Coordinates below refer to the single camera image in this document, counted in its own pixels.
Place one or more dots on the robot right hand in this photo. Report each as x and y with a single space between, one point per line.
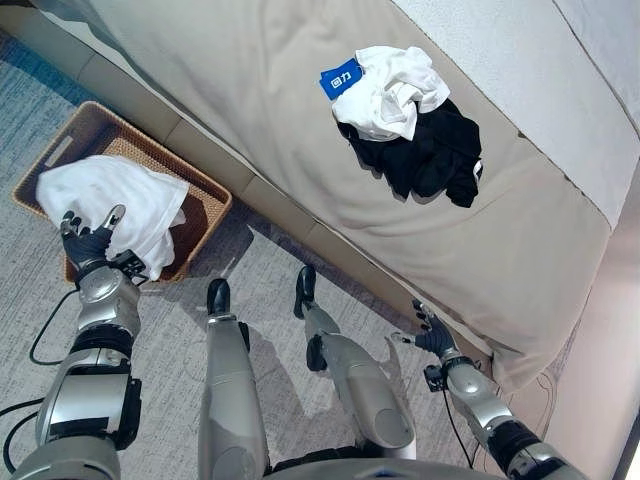
437 338

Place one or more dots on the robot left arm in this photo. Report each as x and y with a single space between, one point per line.
86 365

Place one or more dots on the white garment with blue tag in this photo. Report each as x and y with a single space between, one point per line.
387 92

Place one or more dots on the white quilted bed cover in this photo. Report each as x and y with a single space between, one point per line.
545 80

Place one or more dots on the beige bed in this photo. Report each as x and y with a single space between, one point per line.
310 165

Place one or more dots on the robot leg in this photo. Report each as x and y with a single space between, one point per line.
352 370
227 390

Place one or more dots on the robot left leg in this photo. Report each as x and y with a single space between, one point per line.
227 390

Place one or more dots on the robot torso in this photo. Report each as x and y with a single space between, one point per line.
385 470

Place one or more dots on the woven rattan basket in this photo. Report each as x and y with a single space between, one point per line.
121 192

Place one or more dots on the robot right leg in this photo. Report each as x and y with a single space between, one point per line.
352 370

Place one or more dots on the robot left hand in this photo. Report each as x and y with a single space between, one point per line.
86 243

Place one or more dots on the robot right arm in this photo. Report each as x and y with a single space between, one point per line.
492 415

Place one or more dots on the white t-shirt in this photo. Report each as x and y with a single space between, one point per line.
125 200

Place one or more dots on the black garment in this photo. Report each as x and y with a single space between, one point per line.
432 155

